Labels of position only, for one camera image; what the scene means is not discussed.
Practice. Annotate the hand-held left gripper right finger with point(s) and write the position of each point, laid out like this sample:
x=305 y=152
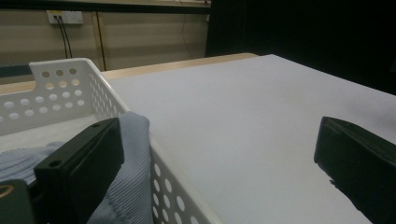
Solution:
x=361 y=158

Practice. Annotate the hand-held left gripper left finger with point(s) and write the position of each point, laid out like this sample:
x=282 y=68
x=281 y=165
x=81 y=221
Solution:
x=77 y=165

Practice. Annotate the light blue tank top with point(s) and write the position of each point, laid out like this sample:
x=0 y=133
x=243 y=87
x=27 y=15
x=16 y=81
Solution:
x=135 y=155

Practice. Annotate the white perforated plastic basket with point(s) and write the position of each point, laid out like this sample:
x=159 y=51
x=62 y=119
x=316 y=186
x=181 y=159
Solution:
x=85 y=63

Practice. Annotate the white table mat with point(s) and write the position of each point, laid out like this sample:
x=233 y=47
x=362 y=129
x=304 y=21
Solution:
x=249 y=124

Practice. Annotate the black curtain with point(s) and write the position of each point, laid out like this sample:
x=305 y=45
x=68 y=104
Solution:
x=311 y=28

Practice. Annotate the white wall socket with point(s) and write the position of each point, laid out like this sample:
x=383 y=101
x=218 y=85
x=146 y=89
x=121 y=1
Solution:
x=73 y=17

